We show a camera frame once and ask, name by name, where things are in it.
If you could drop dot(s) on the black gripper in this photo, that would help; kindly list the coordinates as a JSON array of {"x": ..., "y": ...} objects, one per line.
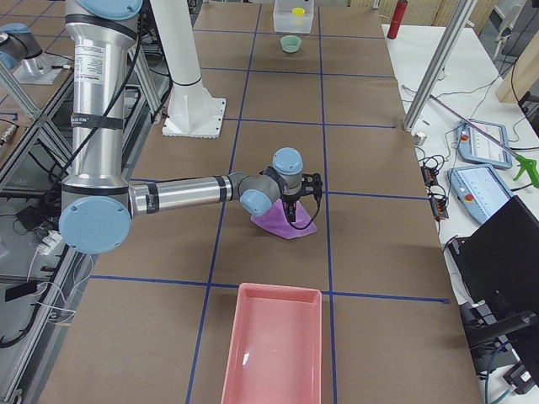
[{"x": 290, "y": 197}]

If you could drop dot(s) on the purple microfibre cloth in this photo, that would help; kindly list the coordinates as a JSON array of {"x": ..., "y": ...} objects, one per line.
[{"x": 274, "y": 221}]

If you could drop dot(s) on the clear plastic storage box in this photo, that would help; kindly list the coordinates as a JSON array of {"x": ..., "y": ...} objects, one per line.
[{"x": 286, "y": 22}]

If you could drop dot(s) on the pink plastic tray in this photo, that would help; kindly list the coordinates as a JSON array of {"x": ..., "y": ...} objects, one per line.
[{"x": 275, "y": 353}]

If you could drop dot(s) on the mint green bowl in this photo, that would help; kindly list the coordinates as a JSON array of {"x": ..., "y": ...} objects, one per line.
[{"x": 290, "y": 43}]

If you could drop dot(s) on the near teach pendant tablet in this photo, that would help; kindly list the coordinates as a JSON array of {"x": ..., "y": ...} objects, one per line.
[{"x": 480, "y": 189}]

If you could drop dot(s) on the teach pendant tablet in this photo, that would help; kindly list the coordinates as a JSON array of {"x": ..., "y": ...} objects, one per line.
[
  {"x": 476, "y": 148},
  {"x": 480, "y": 189}
]

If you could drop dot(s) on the far teach pendant tablet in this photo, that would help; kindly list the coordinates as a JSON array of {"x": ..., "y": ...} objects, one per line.
[{"x": 476, "y": 148}]

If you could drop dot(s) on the black laptop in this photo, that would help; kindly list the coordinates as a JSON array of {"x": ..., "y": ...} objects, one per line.
[{"x": 498, "y": 263}]

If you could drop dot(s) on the red metal bottle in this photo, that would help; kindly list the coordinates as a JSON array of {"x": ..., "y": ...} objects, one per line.
[{"x": 397, "y": 19}]

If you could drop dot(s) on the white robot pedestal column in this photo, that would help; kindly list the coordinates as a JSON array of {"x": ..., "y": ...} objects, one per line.
[{"x": 192, "y": 111}]

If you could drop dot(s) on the green handled reach grabber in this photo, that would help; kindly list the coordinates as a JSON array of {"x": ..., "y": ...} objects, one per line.
[{"x": 527, "y": 165}]

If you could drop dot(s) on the aluminium frame post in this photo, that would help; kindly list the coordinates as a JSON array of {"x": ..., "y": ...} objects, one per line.
[{"x": 449, "y": 38}]

